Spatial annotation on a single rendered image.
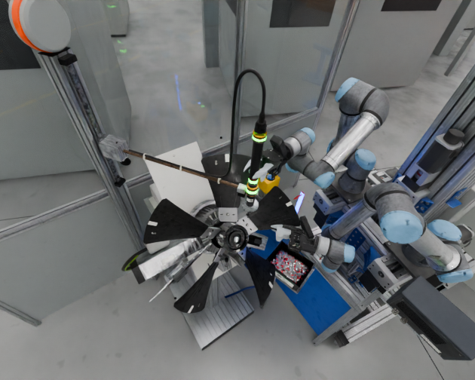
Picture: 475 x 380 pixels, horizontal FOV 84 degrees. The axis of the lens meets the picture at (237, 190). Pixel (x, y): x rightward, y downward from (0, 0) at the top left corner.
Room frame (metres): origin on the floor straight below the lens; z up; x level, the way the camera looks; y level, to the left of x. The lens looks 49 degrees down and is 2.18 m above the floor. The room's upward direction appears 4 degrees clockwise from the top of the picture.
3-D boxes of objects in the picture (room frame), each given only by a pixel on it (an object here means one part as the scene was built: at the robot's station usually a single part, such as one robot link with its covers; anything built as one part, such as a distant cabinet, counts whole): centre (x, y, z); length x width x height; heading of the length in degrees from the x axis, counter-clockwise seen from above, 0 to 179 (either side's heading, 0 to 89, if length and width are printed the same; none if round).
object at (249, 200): (0.66, -0.05, 1.53); 0.04 x 0.04 x 0.46
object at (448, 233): (0.66, -0.91, 1.20); 0.13 x 0.12 x 0.14; 176
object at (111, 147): (0.85, 0.54, 1.42); 0.10 x 0.07 x 0.08; 73
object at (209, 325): (0.74, 0.17, 0.04); 0.62 x 0.46 x 0.08; 38
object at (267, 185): (1.12, -0.16, 1.02); 0.16 x 0.10 x 0.11; 38
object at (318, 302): (0.80, -0.40, 0.45); 0.82 x 0.01 x 0.66; 38
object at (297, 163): (0.86, -0.25, 1.42); 0.11 x 0.08 x 0.11; 44
